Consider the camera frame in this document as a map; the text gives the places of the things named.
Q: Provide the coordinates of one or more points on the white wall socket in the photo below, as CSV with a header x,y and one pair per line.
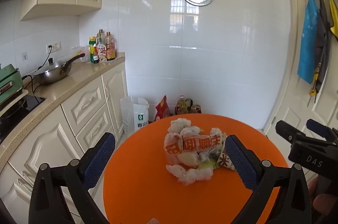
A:
x,y
53,47

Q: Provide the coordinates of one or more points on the brown patterned packet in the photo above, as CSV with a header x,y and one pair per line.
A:
x,y
224,160

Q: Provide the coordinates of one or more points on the cooking oil bottle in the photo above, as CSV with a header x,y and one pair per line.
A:
x,y
182,105

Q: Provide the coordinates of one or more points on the yellow green bottle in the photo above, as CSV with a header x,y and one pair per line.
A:
x,y
92,44

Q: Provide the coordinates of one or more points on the brown glass jar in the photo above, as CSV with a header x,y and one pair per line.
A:
x,y
195,109

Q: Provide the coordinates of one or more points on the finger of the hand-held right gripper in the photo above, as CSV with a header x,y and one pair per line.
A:
x,y
320,129
287,132

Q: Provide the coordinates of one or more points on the person's right hand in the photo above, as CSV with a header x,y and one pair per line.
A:
x,y
326,204

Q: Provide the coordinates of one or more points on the blue apron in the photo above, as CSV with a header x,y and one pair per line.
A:
x,y
307,41

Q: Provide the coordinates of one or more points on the red food bag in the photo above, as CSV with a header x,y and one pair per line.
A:
x,y
162,109

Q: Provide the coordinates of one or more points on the black induction cooker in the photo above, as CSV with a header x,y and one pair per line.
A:
x,y
31,102

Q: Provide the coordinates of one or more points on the green kitchen appliance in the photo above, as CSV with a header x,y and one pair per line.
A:
x,y
9,81

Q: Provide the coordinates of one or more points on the cream kitchen base cabinet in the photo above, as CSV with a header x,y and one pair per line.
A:
x,y
84,105

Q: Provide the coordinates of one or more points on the orange printed white wrapper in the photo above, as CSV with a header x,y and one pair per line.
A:
x,y
202,143

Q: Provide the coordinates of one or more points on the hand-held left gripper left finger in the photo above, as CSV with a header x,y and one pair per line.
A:
x,y
99,160

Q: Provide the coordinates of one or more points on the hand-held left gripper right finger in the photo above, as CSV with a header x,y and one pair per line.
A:
x,y
241,163

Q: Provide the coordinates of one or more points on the grey garment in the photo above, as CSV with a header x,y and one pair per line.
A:
x,y
323,36

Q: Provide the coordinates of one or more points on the cream panel door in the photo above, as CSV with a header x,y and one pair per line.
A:
x,y
290,113

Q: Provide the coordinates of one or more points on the yellow garment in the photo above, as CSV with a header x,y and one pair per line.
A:
x,y
334,18

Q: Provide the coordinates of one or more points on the red label sauce bottle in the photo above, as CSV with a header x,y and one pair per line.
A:
x,y
101,51

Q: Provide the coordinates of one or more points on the green packet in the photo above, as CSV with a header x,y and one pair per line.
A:
x,y
208,165

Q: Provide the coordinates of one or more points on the white wall switch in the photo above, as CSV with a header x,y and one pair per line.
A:
x,y
25,56

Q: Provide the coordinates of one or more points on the large white tissue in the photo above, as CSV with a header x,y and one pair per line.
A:
x,y
192,173

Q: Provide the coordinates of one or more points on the small dark sauce bottle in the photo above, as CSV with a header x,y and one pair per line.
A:
x,y
95,58

